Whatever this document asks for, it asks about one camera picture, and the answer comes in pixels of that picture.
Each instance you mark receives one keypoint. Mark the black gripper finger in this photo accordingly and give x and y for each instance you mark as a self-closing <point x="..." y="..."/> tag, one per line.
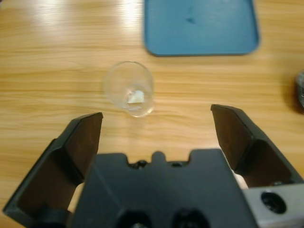
<point x="256" y="159"/>
<point x="54" y="171"/>

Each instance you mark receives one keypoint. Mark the clear glass cup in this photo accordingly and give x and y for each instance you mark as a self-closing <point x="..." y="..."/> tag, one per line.
<point x="133" y="95"/>

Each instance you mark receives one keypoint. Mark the teal plastic tray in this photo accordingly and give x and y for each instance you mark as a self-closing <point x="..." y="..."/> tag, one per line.
<point x="202" y="26"/>

